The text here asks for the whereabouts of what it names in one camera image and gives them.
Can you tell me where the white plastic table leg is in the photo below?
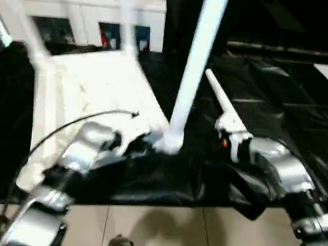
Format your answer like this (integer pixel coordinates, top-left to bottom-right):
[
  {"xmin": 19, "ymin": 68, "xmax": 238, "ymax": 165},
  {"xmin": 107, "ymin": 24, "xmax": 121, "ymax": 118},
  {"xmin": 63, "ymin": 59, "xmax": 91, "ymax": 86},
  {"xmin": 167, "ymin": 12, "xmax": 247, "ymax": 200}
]
[
  {"xmin": 24, "ymin": 15, "xmax": 52, "ymax": 72},
  {"xmin": 204, "ymin": 69, "xmax": 235, "ymax": 117},
  {"xmin": 163, "ymin": 0, "xmax": 229, "ymax": 154},
  {"xmin": 122, "ymin": 0, "xmax": 140, "ymax": 58}
]

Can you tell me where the white plastic table top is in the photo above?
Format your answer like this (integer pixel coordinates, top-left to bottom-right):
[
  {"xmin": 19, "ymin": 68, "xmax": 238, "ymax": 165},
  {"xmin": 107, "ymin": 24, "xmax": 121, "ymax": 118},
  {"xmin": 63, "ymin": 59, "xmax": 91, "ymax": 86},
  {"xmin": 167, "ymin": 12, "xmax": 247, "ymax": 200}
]
[{"xmin": 15, "ymin": 48, "xmax": 185, "ymax": 192}]

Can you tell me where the black plastic mat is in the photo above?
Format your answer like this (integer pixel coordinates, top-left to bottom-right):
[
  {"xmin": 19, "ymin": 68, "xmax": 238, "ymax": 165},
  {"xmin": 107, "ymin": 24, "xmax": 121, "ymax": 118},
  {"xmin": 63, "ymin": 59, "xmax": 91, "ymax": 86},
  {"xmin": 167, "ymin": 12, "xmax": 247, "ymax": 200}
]
[{"xmin": 0, "ymin": 40, "xmax": 328, "ymax": 221}]

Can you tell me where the brown round floor object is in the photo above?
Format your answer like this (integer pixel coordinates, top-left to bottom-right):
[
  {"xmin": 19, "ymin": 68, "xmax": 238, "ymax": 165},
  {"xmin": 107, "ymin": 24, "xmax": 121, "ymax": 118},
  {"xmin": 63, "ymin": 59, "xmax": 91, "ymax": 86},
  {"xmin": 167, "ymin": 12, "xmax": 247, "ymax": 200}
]
[{"xmin": 107, "ymin": 234, "xmax": 134, "ymax": 246}]

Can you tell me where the dark metal rod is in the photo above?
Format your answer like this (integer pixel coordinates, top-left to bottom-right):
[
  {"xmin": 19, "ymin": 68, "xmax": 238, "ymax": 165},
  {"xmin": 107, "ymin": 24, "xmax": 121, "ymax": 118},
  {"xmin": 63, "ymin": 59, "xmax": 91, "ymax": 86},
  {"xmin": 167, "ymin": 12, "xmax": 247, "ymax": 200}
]
[{"xmin": 227, "ymin": 40, "xmax": 328, "ymax": 56}]

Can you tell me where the red package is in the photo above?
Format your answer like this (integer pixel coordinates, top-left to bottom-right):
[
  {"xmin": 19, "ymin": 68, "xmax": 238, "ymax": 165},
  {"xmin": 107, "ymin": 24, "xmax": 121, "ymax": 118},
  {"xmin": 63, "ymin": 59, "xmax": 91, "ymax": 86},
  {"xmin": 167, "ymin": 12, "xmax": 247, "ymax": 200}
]
[{"xmin": 100, "ymin": 27, "xmax": 108, "ymax": 49}]

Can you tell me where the white flat board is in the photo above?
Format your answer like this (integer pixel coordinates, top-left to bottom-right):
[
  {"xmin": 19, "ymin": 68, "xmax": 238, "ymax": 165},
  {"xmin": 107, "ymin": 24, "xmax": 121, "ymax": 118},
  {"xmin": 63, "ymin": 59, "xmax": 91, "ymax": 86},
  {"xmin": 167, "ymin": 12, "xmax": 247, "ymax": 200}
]
[{"xmin": 314, "ymin": 63, "xmax": 328, "ymax": 80}]

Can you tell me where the black box gold label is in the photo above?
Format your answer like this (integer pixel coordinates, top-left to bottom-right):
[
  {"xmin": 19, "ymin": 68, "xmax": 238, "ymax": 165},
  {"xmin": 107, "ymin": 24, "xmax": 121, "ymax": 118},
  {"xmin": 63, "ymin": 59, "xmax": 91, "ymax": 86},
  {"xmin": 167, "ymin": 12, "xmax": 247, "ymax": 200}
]
[{"xmin": 163, "ymin": 0, "xmax": 231, "ymax": 59}]

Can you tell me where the white glass-door cabinet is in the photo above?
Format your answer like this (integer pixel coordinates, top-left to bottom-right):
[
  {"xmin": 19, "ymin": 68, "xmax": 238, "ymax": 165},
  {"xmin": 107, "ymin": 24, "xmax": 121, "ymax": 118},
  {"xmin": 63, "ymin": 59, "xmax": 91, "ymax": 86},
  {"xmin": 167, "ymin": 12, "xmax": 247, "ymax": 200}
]
[{"xmin": 0, "ymin": 0, "xmax": 167, "ymax": 53}]

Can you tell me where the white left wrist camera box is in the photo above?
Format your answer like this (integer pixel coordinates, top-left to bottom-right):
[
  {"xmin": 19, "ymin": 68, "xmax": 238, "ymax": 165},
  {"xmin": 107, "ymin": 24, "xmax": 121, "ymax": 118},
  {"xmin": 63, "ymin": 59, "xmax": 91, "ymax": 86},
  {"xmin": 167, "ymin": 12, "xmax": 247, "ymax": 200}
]
[{"xmin": 112, "ymin": 116, "xmax": 154, "ymax": 157}]

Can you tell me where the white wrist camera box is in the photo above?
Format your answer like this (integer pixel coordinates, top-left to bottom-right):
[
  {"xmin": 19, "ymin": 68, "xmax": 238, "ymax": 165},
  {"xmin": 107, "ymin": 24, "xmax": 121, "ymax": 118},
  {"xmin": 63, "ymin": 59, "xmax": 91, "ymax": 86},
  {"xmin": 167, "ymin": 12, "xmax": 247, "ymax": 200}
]
[
  {"xmin": 214, "ymin": 110, "xmax": 253, "ymax": 162},
  {"xmin": 112, "ymin": 116, "xmax": 154, "ymax": 157}
]

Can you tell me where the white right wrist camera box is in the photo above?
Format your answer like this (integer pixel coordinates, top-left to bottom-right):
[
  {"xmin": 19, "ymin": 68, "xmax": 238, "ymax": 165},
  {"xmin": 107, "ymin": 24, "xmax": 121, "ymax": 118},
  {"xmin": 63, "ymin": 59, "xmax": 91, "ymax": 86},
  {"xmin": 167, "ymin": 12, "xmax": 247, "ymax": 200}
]
[{"xmin": 214, "ymin": 110, "xmax": 253, "ymax": 162}]

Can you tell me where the black left wrist camera cable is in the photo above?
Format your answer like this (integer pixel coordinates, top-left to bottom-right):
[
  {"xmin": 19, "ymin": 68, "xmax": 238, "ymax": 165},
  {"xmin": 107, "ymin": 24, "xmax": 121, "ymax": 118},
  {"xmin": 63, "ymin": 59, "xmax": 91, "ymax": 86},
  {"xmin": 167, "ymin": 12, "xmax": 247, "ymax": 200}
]
[{"xmin": 28, "ymin": 110, "xmax": 140, "ymax": 157}]

